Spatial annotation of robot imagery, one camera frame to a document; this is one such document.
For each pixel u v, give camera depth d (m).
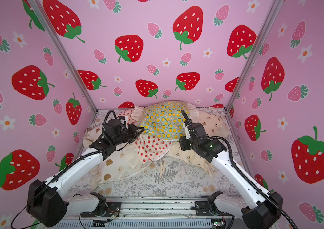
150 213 0.73
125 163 0.84
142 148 0.87
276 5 0.68
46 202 0.39
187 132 0.67
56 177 0.43
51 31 0.76
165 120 0.88
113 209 0.74
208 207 0.66
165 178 0.86
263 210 0.37
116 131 0.61
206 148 0.51
